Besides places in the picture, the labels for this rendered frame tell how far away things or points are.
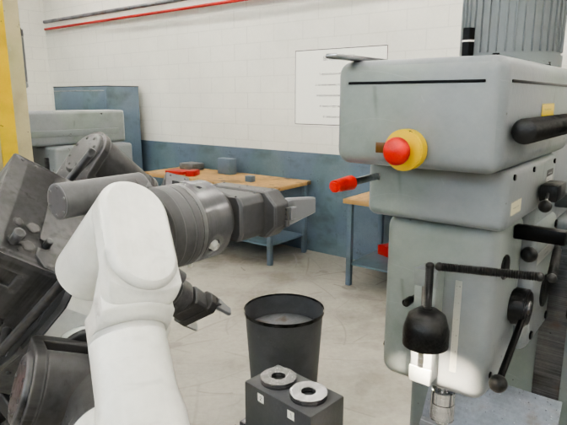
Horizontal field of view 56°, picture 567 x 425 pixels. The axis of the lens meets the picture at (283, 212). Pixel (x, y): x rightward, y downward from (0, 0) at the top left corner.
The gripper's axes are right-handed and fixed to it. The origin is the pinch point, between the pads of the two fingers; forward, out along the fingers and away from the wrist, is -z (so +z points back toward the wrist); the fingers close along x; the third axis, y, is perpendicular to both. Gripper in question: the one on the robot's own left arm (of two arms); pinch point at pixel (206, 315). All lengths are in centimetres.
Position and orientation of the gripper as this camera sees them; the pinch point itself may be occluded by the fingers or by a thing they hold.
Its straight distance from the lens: 139.3
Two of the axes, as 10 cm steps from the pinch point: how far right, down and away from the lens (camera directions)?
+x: 8.5, -4.4, -2.8
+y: -1.5, -7.3, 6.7
